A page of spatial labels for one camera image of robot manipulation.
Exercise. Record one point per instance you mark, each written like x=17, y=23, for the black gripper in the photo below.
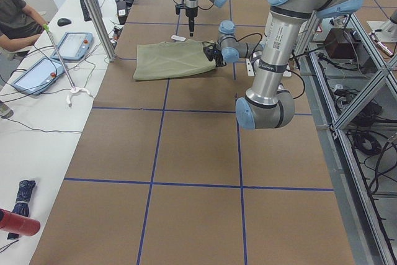
x=190, y=12
x=219, y=59

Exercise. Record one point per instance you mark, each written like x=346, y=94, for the olive green long-sleeve shirt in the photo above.
x=171, y=60

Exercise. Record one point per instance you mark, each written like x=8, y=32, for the white clothing tag card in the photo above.
x=177, y=38

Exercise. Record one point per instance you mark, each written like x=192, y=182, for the upper blue teach pendant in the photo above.
x=75, y=45

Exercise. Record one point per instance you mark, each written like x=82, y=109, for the blue teach pendant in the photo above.
x=38, y=77
x=75, y=45

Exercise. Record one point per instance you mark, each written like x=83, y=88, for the black computer mouse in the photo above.
x=63, y=22

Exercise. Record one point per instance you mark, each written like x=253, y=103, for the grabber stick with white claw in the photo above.
x=74, y=89

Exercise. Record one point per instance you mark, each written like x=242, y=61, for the lower blue teach pendant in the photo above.
x=38, y=77

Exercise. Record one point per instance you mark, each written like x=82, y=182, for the seated person dark shirt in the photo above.
x=21, y=25

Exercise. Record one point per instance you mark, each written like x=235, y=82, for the dark folded umbrella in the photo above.
x=23, y=198

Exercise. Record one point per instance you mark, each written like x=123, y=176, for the red bottle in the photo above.
x=18, y=224

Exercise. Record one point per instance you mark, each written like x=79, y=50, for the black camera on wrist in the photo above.
x=179, y=7

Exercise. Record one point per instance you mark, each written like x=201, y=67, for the aluminium frame post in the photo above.
x=99, y=25

